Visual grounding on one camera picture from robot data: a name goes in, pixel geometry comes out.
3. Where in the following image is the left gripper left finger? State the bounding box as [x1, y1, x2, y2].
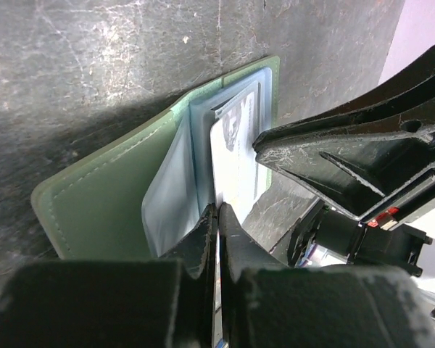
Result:
[0, 205, 218, 347]

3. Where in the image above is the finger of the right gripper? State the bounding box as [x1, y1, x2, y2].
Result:
[302, 45, 435, 122]

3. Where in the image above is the white id card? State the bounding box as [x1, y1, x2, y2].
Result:
[209, 90, 268, 348]

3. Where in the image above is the green card holder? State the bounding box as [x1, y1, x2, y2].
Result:
[31, 56, 280, 260]

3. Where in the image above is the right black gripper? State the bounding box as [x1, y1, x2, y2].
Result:
[253, 107, 435, 277]

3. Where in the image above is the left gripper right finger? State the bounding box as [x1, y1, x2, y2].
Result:
[219, 203, 435, 347]

